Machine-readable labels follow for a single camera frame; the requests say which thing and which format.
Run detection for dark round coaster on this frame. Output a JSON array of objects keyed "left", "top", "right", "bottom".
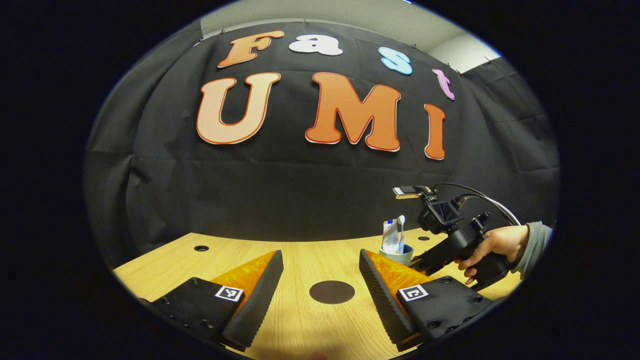
[{"left": 309, "top": 280, "right": 356, "bottom": 305}]

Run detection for black cable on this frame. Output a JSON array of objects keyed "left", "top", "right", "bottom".
[{"left": 432, "top": 183, "right": 522, "bottom": 226}]

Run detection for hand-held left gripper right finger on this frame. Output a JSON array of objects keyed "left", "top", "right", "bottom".
[{"left": 359, "top": 249, "right": 501, "bottom": 352}]

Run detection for grey cable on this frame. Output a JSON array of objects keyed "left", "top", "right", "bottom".
[{"left": 456, "top": 194, "right": 520, "bottom": 227}]

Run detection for black backdrop cloth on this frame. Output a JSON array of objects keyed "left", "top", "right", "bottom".
[{"left": 82, "top": 20, "right": 561, "bottom": 268}]

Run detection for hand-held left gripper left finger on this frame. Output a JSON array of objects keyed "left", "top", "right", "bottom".
[{"left": 137, "top": 250, "right": 285, "bottom": 352}]

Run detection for white toothpaste tube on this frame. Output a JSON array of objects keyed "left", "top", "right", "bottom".
[{"left": 382, "top": 219, "right": 399, "bottom": 252}]

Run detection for light blue cup wooden handle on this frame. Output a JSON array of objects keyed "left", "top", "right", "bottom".
[{"left": 379, "top": 243, "right": 415, "bottom": 267}]

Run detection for wooden desktop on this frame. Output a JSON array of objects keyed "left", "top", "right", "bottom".
[{"left": 112, "top": 227, "right": 523, "bottom": 360}]

